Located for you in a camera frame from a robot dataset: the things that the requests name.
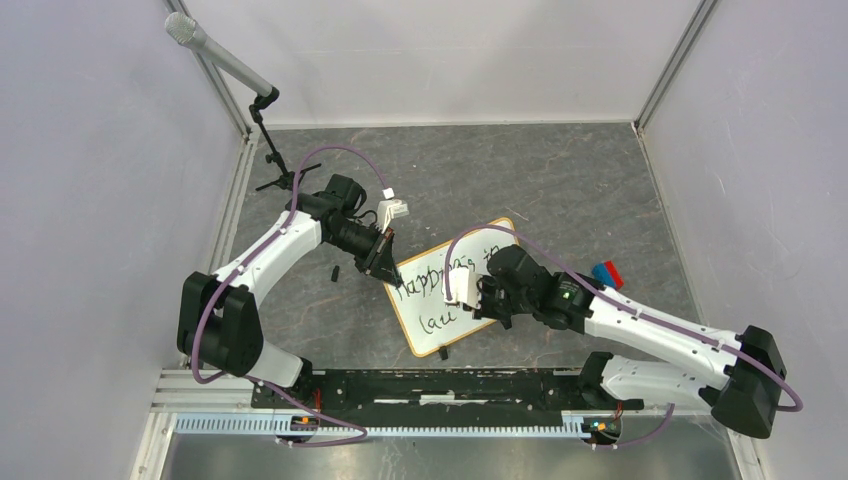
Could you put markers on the grey microphone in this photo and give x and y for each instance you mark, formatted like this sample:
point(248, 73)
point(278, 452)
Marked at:
point(189, 34)

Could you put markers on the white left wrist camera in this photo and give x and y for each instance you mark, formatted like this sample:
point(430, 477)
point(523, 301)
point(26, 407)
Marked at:
point(389, 208)

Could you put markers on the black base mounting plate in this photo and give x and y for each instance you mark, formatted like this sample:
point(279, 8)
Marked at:
point(483, 397)

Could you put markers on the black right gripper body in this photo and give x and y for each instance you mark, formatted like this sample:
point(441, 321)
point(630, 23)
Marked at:
point(499, 304)

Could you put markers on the blue red whiteboard eraser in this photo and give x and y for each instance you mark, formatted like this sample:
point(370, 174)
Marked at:
point(607, 273)

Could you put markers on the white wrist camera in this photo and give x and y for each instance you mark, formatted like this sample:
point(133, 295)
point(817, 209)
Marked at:
point(463, 286)
point(389, 208)

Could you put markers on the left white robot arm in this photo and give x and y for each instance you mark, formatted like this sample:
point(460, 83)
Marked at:
point(219, 321)

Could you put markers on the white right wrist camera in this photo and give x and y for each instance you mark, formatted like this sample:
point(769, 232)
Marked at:
point(463, 286)

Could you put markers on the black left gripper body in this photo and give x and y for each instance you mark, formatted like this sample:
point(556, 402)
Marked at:
point(367, 259)

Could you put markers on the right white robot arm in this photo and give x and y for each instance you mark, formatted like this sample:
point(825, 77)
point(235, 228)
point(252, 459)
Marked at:
point(738, 378)

